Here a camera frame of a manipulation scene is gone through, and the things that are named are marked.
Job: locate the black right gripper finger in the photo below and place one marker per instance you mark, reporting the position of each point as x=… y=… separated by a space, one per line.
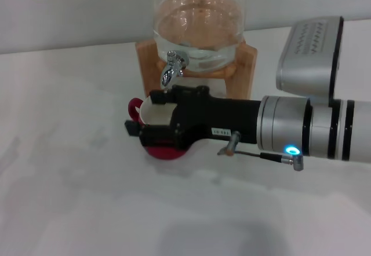
x=162 y=97
x=156 y=135

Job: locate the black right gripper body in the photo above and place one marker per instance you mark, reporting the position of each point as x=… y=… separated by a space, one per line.
x=220 y=117

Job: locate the red ceramic cup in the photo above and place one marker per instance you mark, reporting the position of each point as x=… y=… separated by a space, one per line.
x=165 y=153

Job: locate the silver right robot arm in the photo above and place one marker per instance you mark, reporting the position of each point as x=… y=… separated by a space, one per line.
x=290 y=122

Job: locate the chrome faucet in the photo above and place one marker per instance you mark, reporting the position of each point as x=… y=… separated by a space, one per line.
x=171 y=69

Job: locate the wooden dispenser stand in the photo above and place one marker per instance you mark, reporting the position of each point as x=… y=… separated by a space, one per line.
x=145 y=65

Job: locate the glass water dispenser jar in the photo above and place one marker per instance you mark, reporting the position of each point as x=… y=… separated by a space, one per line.
x=200 y=21

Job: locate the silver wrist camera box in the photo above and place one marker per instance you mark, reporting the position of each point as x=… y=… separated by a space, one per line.
x=307 y=65

